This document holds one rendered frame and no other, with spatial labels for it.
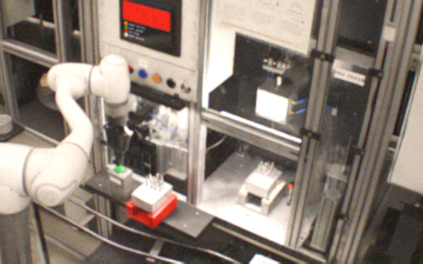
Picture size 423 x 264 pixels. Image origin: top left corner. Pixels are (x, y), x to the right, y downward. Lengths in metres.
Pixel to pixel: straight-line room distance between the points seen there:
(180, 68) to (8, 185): 0.72
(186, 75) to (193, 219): 0.57
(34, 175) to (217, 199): 0.96
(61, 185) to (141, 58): 0.70
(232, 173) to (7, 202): 1.12
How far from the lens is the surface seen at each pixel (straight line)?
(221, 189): 2.23
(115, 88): 1.87
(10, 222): 1.55
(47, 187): 1.38
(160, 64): 1.89
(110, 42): 2.00
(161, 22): 1.79
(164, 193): 2.05
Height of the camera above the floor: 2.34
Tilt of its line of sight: 34 degrees down
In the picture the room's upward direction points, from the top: 3 degrees clockwise
